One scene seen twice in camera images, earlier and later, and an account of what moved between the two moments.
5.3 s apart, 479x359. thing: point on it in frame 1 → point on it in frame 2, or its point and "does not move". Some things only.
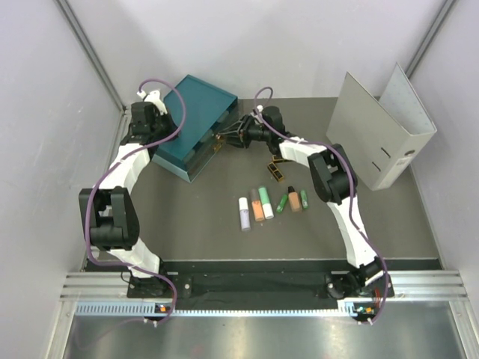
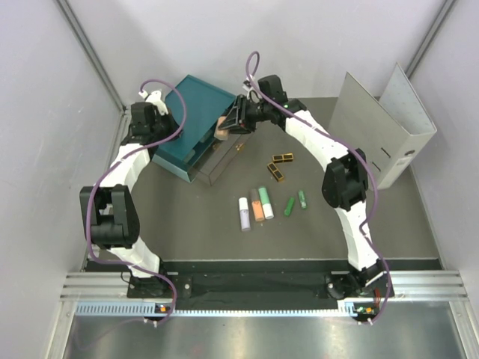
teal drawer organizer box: [199, 112] does not move
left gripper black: [167, 118] does not move
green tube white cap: [266, 202] does not move
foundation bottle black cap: [294, 200] → [220, 133]
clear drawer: [205, 149] → [217, 158]
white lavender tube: [245, 216] does not move
